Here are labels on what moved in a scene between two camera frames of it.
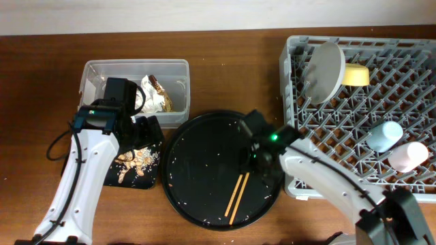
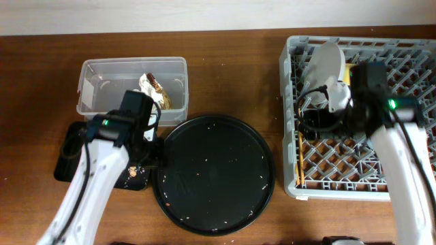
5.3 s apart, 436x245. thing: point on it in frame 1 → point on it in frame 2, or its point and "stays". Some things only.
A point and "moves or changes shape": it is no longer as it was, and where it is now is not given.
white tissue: (154, 101) stays
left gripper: (150, 133) → (157, 160)
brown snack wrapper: (167, 105) stays
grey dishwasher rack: (368, 103) stays
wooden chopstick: (234, 196) moves or changes shape
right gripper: (246, 164) → (308, 114)
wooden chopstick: (240, 198) moves or changes shape
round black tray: (204, 179) moves or changes shape
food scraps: (137, 159) moves or changes shape
